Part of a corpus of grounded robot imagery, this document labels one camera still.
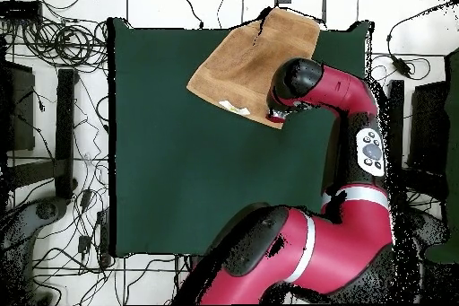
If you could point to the tan terry towel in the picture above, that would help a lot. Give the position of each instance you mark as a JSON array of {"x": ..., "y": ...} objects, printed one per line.
[{"x": 240, "y": 69}]

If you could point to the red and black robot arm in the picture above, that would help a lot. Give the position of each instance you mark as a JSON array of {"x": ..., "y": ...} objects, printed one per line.
[{"x": 333, "y": 241}]

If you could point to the dark flat box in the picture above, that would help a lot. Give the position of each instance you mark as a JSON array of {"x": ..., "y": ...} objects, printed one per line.
[
  {"x": 19, "y": 105},
  {"x": 426, "y": 130}
]

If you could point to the black flat device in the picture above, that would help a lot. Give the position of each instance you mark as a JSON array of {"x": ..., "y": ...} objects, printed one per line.
[{"x": 19, "y": 10}]

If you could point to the dark green table cloth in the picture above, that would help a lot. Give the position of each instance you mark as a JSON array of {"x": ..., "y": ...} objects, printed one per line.
[{"x": 179, "y": 176}]

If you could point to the black stand leg bar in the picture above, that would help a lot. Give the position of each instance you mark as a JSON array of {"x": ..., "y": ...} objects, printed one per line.
[
  {"x": 397, "y": 112},
  {"x": 65, "y": 123}
]

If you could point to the black power strip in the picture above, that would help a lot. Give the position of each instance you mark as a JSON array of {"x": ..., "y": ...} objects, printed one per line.
[{"x": 103, "y": 237}]

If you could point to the small black power adapter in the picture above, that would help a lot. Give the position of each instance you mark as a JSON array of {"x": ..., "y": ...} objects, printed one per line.
[{"x": 84, "y": 244}]

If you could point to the dark stand base foot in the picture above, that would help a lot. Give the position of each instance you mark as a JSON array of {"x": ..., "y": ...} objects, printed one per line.
[{"x": 46, "y": 209}]

